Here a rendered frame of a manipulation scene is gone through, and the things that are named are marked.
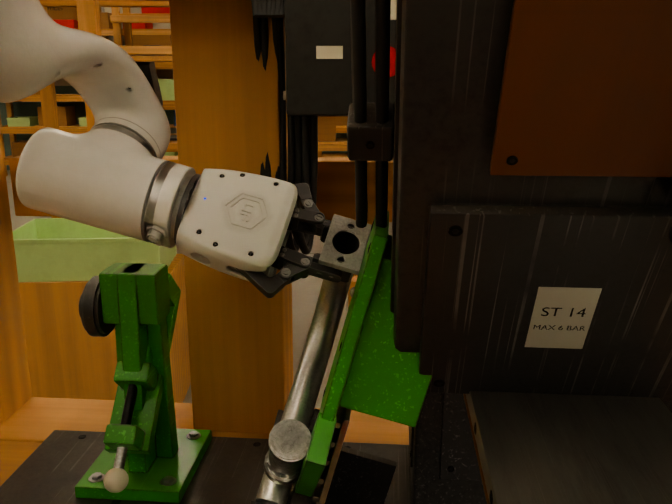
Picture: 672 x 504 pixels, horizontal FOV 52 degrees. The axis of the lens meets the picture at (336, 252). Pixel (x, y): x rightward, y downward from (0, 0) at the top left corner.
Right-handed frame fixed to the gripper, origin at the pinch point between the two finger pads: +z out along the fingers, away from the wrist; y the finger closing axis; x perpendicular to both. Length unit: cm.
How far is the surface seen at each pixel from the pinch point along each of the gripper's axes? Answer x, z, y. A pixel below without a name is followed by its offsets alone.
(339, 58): -2.6, -5.7, 22.6
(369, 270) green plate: -11.4, 3.1, -7.0
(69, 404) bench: 54, -35, -11
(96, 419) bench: 50, -29, -13
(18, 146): 782, -484, 454
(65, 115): 745, -427, 502
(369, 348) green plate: -5.6, 5.1, -11.2
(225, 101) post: 11.4, -19.6, 23.4
